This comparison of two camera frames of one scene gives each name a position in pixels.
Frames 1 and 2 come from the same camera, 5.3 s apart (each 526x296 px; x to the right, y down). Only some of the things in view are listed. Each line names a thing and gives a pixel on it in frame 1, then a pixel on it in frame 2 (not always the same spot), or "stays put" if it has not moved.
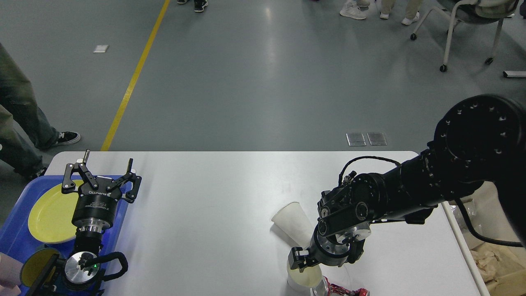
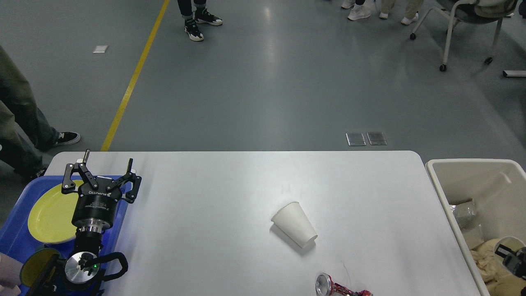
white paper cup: (292, 221) stays put
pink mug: (10, 269) stays put
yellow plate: (51, 218) stays put
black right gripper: (333, 250) → (511, 261)
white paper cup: (302, 282) → (507, 245)
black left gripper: (95, 208) stays put
